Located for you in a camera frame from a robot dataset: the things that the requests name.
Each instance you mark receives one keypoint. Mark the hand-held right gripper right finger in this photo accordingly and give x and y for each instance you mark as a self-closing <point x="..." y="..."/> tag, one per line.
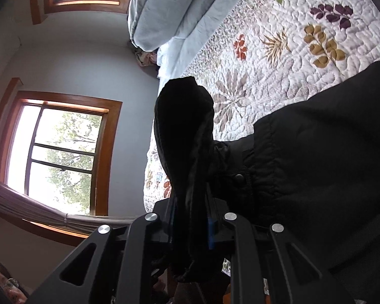
<point x="211" y="232"/>

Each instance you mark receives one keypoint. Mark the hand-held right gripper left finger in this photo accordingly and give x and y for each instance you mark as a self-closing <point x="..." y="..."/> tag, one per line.
<point x="161" y="228"/>

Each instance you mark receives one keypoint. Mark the black padded pants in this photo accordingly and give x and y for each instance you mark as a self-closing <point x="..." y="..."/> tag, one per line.
<point x="304" y="164"/>

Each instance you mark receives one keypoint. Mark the grey pleated curtain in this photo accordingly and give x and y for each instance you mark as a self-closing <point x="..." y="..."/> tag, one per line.
<point x="34" y="207"/>

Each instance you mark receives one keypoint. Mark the person's head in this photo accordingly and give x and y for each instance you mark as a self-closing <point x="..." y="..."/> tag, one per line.
<point x="3" y="285"/>

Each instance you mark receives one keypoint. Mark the pile of clothes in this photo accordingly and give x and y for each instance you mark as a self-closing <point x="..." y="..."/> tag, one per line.
<point x="144" y="57"/>

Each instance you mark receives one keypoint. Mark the floral quilted bedspread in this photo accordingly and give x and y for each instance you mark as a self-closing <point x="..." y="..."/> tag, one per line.
<point x="272" y="69"/>

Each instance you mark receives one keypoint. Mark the light blue bed sheet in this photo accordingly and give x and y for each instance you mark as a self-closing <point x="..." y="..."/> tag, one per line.
<point x="183" y="50"/>

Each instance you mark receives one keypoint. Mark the light grey folded duvet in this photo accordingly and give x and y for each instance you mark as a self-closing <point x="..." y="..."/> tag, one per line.
<point x="164" y="15"/>

